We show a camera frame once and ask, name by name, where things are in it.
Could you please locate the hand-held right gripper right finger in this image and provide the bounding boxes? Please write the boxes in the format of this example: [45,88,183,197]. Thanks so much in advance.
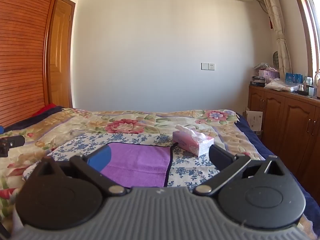
[193,144,286,196]

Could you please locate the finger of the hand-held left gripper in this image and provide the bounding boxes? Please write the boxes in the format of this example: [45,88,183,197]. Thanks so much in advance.
[0,134,25,157]

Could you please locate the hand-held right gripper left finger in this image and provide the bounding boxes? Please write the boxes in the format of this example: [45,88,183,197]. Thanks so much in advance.
[29,144,127,197]

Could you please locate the purple towel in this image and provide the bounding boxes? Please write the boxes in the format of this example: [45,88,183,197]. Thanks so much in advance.
[100,142,178,188]

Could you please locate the pink tissue box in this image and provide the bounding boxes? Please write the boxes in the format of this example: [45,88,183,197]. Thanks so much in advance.
[172,124,214,157]

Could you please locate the white blue floral cloth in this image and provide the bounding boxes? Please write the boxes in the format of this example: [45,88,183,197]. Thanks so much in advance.
[22,133,223,188]

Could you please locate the red cloth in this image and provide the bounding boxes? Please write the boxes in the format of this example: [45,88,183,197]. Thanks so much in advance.
[32,103,58,117]

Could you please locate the white cardboard box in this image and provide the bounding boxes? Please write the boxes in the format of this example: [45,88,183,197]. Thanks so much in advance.
[243,107,264,133]

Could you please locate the wooden cabinet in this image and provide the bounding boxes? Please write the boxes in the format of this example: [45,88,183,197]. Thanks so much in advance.
[247,83,320,188]

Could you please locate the stack of books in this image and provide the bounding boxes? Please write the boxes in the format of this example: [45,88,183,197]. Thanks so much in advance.
[250,76,266,88]

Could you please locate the slatted wooden wardrobe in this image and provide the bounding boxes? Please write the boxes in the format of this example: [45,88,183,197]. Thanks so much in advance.
[0,0,63,128]

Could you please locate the clear plastic bag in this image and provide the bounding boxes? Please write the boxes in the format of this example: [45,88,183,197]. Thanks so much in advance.
[264,78,301,92]

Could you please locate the pink boxes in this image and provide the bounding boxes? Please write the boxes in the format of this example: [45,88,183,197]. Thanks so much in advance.
[258,69,279,84]

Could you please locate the wooden door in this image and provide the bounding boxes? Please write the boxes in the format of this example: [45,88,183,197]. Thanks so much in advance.
[47,0,76,108]

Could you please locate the blue boxes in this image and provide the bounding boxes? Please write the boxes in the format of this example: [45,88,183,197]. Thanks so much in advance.
[285,73,303,84]

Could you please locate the grey oval fan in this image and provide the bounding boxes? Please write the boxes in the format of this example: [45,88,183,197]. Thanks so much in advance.
[272,51,281,69]

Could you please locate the patterned beige curtain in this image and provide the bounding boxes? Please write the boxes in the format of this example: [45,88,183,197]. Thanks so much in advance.
[255,0,293,81]

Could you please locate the wooden window frame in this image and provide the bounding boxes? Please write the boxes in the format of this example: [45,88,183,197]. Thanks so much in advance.
[289,0,320,81]

